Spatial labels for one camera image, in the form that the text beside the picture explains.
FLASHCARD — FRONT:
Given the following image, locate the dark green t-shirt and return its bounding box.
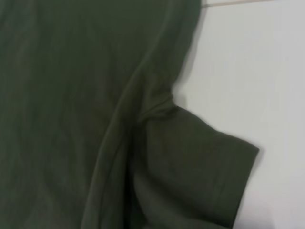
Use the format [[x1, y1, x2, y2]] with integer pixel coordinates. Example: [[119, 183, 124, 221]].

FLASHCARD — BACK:
[[0, 0, 260, 229]]

